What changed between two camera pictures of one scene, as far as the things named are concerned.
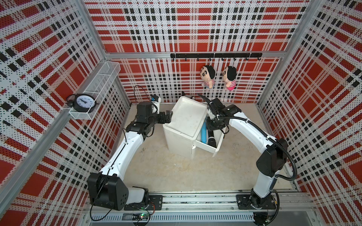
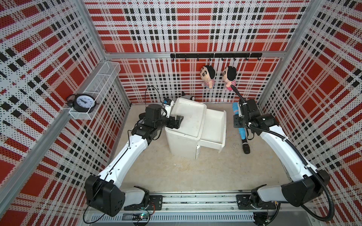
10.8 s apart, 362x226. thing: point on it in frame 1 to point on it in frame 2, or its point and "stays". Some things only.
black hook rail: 197,55 stays
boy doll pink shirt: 230,74 stays
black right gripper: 210,127 to 236,121
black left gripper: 168,117 to 177,122
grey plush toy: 183,94 stays
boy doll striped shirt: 208,74 stays
